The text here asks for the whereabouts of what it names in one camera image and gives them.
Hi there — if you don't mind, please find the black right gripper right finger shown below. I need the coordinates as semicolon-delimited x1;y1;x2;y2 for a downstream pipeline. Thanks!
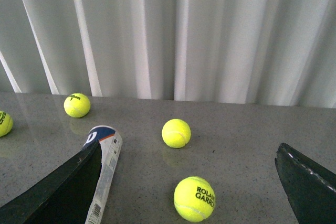
275;143;335;223

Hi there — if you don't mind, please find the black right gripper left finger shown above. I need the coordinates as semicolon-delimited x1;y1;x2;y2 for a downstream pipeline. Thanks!
1;143;102;223

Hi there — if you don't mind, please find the white blue tennis ball can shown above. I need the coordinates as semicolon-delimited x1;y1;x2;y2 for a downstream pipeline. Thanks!
84;125;123;224

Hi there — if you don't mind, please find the Roland Garros tennis ball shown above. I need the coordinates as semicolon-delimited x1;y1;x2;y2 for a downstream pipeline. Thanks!
174;176;216;222

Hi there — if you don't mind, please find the Wilson 3 tennis ball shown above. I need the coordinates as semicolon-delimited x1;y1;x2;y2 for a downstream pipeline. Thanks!
64;93;91;118

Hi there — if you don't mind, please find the white pleated curtain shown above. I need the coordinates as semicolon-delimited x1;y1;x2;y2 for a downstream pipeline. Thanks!
1;0;335;108

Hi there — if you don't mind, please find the plain yellow tennis ball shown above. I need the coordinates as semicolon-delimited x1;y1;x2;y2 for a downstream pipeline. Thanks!
162;119;191;148

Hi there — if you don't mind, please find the Head Team tennis ball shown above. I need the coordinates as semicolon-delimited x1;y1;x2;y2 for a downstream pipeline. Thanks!
0;111;13;137

